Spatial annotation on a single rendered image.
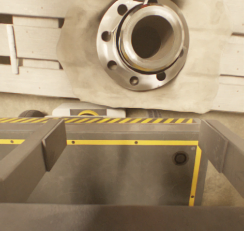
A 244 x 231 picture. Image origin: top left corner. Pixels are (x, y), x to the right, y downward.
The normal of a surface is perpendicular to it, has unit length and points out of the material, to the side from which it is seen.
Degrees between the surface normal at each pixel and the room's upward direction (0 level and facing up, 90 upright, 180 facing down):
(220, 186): 0
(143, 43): 0
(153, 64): 0
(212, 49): 58
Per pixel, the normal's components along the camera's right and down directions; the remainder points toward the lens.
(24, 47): -0.03, 0.29
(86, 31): 0.74, 0.58
